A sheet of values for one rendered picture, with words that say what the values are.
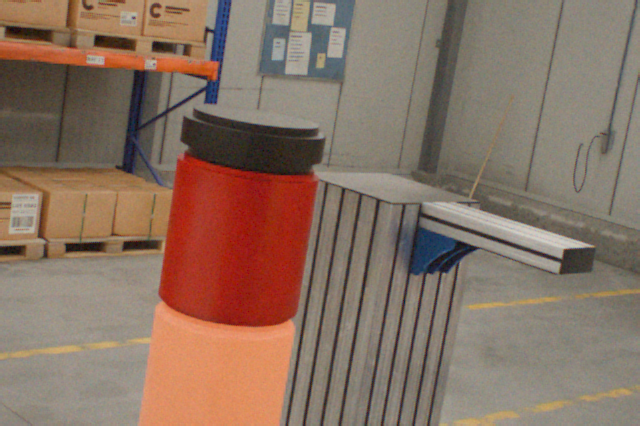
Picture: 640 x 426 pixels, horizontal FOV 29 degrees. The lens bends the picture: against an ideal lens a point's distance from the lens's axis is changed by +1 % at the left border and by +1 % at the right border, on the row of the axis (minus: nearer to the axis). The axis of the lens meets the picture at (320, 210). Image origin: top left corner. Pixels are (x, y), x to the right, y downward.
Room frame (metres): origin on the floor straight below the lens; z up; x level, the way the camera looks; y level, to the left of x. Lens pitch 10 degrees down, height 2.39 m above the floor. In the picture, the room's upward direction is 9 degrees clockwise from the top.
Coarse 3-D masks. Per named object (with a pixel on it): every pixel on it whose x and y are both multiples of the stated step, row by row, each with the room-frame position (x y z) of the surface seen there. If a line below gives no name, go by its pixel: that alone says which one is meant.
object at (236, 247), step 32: (192, 160) 0.41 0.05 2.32; (192, 192) 0.41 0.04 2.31; (224, 192) 0.40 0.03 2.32; (256, 192) 0.40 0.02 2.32; (288, 192) 0.41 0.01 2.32; (192, 224) 0.41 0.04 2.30; (224, 224) 0.40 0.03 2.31; (256, 224) 0.40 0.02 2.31; (288, 224) 0.41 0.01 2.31; (192, 256) 0.41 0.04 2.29; (224, 256) 0.40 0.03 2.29; (256, 256) 0.40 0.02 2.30; (288, 256) 0.41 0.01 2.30; (160, 288) 0.42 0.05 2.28; (192, 288) 0.40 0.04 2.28; (224, 288) 0.40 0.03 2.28; (256, 288) 0.40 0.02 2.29; (288, 288) 0.41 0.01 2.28; (224, 320) 0.40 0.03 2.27; (256, 320) 0.40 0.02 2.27; (288, 320) 0.42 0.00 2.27
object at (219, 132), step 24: (192, 120) 0.41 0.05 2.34; (216, 120) 0.41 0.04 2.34; (240, 120) 0.41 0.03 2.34; (264, 120) 0.42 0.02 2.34; (288, 120) 0.43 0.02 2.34; (192, 144) 0.41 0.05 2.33; (216, 144) 0.40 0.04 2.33; (240, 144) 0.40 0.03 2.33; (264, 144) 0.40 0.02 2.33; (288, 144) 0.41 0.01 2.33; (312, 144) 0.41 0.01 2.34; (264, 168) 0.41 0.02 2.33; (288, 168) 0.41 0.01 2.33; (312, 168) 0.43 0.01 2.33
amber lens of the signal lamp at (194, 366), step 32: (160, 320) 0.41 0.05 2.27; (192, 320) 0.41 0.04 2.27; (160, 352) 0.41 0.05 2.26; (192, 352) 0.40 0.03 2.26; (224, 352) 0.40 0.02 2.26; (256, 352) 0.41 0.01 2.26; (288, 352) 0.42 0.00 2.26; (160, 384) 0.41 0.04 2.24; (192, 384) 0.40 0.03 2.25; (224, 384) 0.40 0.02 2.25; (256, 384) 0.41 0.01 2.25; (160, 416) 0.41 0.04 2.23; (192, 416) 0.40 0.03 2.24; (224, 416) 0.40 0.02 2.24; (256, 416) 0.41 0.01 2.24
